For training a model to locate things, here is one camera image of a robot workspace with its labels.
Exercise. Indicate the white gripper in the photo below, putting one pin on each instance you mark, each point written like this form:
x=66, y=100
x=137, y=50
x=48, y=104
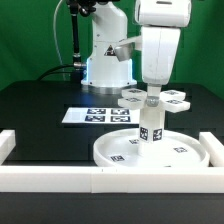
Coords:
x=159, y=47

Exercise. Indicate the white cross-shaped table base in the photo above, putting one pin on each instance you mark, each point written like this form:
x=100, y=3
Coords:
x=170, y=100

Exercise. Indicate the white round table top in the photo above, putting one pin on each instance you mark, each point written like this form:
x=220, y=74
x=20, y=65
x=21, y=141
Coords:
x=123, y=148

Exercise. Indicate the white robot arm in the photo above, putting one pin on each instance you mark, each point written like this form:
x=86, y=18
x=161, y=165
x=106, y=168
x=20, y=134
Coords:
x=109, y=65

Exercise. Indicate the white marker sheet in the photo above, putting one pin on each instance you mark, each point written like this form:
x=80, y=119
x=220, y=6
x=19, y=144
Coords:
x=83, y=115

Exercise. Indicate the white right fence bar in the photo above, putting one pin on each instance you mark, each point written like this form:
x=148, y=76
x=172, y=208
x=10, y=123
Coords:
x=214, y=148

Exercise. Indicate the white fence bar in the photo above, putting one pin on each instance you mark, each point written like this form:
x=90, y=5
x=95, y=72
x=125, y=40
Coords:
x=110, y=180
x=214, y=148
x=7, y=144

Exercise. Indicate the white front fence bar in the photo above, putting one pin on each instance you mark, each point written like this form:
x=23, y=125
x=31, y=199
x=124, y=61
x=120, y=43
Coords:
x=110, y=180

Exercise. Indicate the white left fence bar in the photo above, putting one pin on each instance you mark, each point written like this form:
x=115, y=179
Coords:
x=7, y=144

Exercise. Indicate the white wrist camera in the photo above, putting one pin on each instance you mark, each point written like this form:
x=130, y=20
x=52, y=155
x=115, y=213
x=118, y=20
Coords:
x=125, y=48

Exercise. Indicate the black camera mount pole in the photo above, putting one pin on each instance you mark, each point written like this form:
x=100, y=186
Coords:
x=84, y=8

